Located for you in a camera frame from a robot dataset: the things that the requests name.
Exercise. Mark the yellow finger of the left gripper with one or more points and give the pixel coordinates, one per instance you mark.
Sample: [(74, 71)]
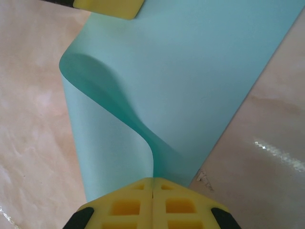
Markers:
[(107, 7)]

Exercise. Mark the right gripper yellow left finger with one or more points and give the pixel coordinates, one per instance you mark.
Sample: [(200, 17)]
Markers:
[(119, 210)]

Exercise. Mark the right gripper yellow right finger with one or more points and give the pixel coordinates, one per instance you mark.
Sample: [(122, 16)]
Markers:
[(186, 210)]

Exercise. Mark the light blue paper sheet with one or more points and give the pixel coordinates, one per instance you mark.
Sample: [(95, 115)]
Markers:
[(178, 71)]

